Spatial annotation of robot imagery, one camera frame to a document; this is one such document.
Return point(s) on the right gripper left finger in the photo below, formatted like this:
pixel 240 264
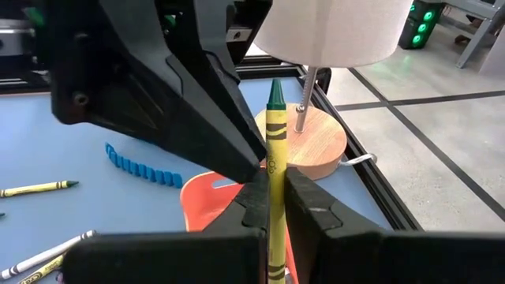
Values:
pixel 177 260

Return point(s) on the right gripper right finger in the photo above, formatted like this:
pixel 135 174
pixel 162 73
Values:
pixel 394 260

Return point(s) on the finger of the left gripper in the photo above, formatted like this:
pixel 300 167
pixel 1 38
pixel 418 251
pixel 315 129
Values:
pixel 118 79
pixel 221 102

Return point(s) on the yellow-green crayon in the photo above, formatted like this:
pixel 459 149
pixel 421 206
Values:
pixel 35 189
pixel 277 158

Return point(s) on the white crayon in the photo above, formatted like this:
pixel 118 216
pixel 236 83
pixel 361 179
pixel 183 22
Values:
pixel 47 254

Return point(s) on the yellow crayon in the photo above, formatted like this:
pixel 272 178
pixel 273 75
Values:
pixel 41 272

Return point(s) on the orange plastic bin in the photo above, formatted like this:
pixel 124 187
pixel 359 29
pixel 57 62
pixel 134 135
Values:
pixel 201 205

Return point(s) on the blue-grey table mat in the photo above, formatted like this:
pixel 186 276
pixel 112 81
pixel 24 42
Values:
pixel 79 158

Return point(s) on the blue ribbed plastic strip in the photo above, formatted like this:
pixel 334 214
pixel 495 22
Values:
pixel 142 170

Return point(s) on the white shade wooden-base lamp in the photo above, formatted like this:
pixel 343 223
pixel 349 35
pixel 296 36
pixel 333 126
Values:
pixel 335 31

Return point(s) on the black device with green lights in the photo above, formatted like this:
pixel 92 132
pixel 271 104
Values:
pixel 410 19

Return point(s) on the grey metal table leg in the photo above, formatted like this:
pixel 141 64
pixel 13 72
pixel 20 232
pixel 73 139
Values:
pixel 479 35

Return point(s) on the black aluminium table frame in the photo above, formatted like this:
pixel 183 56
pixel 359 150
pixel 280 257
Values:
pixel 378 185

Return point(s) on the black frame knob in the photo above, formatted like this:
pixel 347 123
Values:
pixel 324 79

